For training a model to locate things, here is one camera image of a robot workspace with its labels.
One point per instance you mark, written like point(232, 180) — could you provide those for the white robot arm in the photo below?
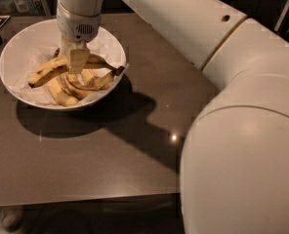
point(235, 161)

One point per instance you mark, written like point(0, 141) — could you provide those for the grey shoe under table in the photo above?
point(11, 219)

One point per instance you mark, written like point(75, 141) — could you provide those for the lower left banana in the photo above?
point(56, 89)

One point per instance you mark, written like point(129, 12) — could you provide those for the white paper bowl liner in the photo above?
point(106, 66)

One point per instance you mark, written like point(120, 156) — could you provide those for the white bowl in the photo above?
point(35, 45)

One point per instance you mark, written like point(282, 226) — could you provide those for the long top banana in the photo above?
point(57, 66)

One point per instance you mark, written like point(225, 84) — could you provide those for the right small banana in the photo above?
point(94, 82)

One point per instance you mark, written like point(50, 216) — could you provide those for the middle curved banana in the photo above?
point(74, 84)

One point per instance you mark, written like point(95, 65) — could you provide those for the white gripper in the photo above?
point(76, 24)

